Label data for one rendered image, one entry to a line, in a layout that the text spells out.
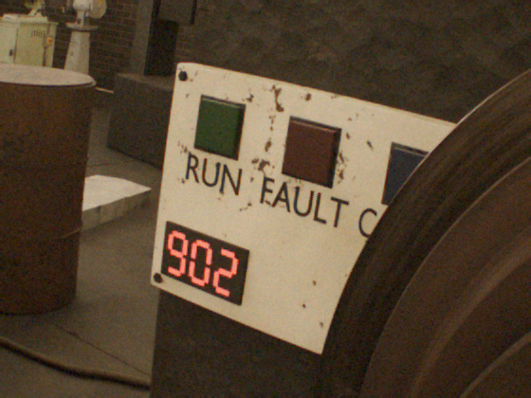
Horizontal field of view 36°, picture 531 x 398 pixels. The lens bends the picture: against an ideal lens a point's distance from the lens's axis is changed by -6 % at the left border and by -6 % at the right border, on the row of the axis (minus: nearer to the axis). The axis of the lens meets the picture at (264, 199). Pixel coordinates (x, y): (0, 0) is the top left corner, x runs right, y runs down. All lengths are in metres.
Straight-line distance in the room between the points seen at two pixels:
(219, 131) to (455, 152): 0.27
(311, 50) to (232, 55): 0.07
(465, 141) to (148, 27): 5.92
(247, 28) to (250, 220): 0.14
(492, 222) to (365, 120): 0.21
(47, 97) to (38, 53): 5.52
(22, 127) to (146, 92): 2.98
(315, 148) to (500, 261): 0.24
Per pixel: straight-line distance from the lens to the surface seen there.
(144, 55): 6.30
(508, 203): 0.37
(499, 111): 0.39
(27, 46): 8.47
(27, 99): 3.04
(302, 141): 0.59
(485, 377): 0.32
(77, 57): 9.02
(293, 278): 0.61
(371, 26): 0.59
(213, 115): 0.63
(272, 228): 0.62
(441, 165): 0.40
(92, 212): 4.38
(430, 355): 0.39
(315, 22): 0.61
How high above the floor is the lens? 1.31
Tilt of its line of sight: 14 degrees down
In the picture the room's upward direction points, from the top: 9 degrees clockwise
